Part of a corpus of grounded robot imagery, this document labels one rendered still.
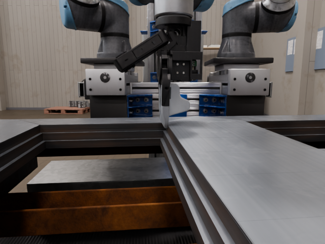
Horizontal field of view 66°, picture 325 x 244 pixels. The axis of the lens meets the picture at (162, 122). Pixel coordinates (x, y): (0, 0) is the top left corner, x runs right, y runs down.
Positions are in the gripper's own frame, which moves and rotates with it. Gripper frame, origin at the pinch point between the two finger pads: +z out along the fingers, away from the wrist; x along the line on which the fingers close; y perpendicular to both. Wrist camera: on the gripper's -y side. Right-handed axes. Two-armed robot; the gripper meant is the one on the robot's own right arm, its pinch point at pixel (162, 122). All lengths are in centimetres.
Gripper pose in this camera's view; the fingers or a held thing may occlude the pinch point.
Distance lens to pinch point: 51.9
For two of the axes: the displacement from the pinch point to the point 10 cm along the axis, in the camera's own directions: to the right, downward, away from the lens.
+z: 0.0, 9.9, 1.6
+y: 9.9, -0.1, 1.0
